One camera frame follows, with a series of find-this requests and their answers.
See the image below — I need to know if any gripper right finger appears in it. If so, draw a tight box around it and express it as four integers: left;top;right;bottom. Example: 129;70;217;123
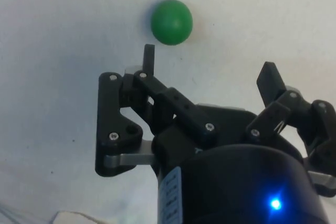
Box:
245;61;336;198

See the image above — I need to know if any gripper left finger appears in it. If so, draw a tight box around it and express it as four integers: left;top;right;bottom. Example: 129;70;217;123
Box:
94;44;219;178

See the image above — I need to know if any green ball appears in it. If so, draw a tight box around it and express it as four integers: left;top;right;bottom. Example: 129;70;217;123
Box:
150;0;194;46

